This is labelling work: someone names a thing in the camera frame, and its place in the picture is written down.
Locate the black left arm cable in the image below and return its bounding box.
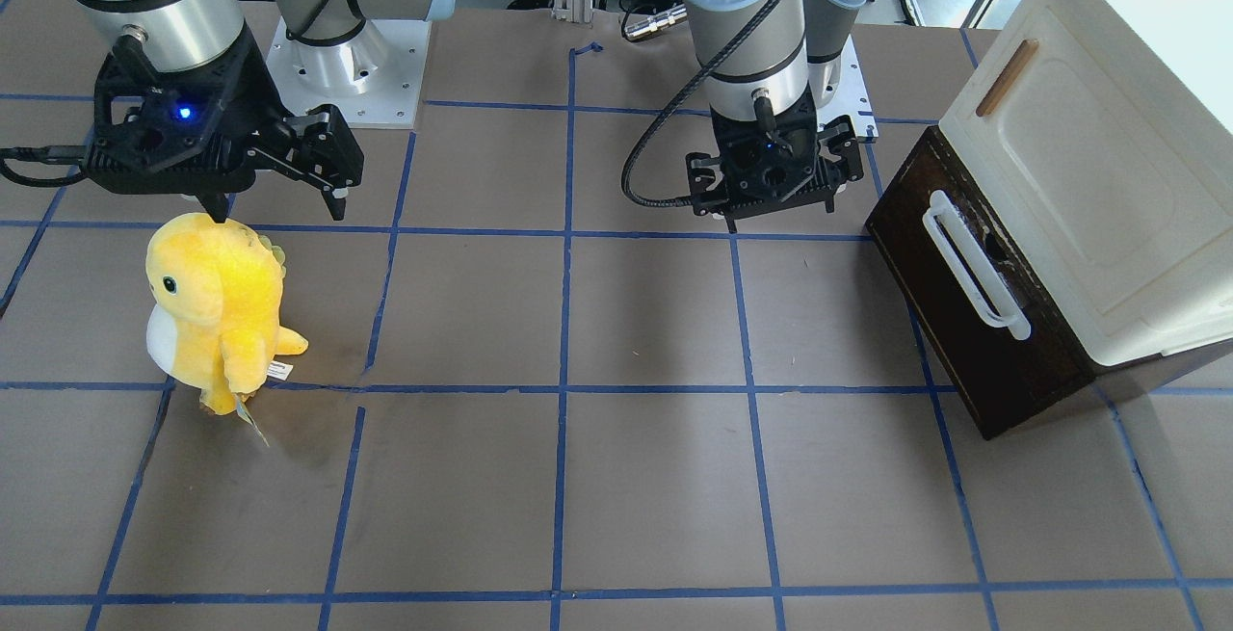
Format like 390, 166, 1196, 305
620, 0, 813, 210

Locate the dark wooden drawer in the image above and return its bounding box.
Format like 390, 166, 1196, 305
866, 126, 1104, 439

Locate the white drawer handle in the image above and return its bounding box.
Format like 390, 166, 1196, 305
922, 191, 1032, 341

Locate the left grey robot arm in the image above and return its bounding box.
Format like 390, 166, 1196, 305
621, 0, 867, 226

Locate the yellow plush dinosaur toy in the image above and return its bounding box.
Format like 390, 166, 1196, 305
144, 213, 308, 425

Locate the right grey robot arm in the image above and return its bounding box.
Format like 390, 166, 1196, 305
12, 0, 457, 222

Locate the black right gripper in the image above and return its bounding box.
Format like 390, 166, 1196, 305
81, 25, 365, 226

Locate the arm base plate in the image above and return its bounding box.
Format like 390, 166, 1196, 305
266, 20, 433, 129
809, 59, 879, 144

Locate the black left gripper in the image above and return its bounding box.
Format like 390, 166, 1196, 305
684, 104, 864, 233

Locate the cream plastic storage box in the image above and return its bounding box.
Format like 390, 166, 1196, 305
940, 0, 1232, 366

